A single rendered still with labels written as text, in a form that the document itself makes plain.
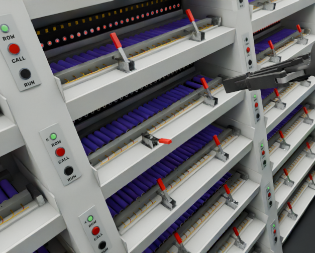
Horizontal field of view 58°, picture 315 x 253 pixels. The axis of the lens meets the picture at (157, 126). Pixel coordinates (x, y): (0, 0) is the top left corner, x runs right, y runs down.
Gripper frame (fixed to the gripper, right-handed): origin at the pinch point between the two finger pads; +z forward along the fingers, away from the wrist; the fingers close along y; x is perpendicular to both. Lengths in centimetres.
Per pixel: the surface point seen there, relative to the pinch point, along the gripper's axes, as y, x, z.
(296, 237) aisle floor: 55, -96, 39
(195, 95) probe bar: 12.9, -3.3, 26.2
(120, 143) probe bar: -18.5, -3.7, 25.7
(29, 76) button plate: -34.5, 17.4, 14.5
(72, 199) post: -36.6, -7.3, 20.4
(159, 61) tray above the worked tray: -4.0, 10.9, 16.6
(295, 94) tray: 73, -27, 27
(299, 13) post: 100, 5, 27
